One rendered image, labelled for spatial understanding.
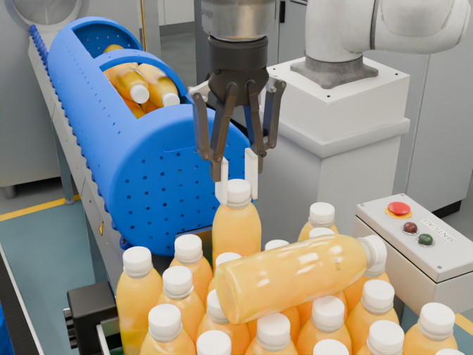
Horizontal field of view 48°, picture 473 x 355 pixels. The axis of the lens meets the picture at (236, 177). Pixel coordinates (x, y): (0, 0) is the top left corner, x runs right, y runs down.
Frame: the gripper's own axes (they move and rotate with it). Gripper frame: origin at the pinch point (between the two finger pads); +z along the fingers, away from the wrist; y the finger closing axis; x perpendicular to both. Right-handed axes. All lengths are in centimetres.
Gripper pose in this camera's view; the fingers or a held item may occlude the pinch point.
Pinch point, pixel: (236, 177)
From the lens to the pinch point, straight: 76.3
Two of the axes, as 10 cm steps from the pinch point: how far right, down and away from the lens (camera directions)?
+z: -0.1, 8.7, 4.8
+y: -9.2, 1.8, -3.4
